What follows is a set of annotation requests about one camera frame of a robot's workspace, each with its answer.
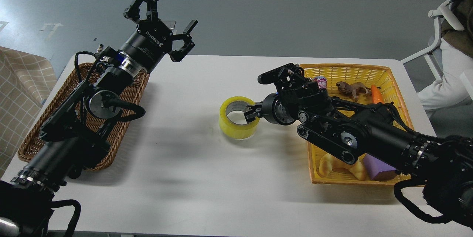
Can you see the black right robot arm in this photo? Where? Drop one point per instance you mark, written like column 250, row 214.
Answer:
column 440, row 187

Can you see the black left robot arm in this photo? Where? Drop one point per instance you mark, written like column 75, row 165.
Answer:
column 76, row 134

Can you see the beige checkered cloth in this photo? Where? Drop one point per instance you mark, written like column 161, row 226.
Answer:
column 26, row 81

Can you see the small drink can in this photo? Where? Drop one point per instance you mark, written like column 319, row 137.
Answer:
column 321, row 82

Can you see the brown toy lion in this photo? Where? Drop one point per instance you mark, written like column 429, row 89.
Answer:
column 352, row 89

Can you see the yellow tape roll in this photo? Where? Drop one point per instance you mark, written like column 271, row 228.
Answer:
column 229, row 127

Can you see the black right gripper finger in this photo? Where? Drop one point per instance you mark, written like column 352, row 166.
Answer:
column 253, row 108
column 249, row 117

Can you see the orange toy carrot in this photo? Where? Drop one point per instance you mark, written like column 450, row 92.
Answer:
column 376, row 95

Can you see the yellow plastic basket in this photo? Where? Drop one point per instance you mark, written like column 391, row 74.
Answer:
column 350, row 73

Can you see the purple foam block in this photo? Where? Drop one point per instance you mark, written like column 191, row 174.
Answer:
column 377, row 169

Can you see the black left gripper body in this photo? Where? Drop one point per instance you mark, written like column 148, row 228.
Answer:
column 148, row 44

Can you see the seated person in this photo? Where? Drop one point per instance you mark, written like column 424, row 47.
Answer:
column 457, row 52

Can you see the white office chair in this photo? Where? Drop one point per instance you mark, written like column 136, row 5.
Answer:
column 443, row 13

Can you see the toy croissant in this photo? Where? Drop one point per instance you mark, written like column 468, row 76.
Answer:
column 328, row 163

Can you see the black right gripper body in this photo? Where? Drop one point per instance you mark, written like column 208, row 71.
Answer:
column 274, row 112

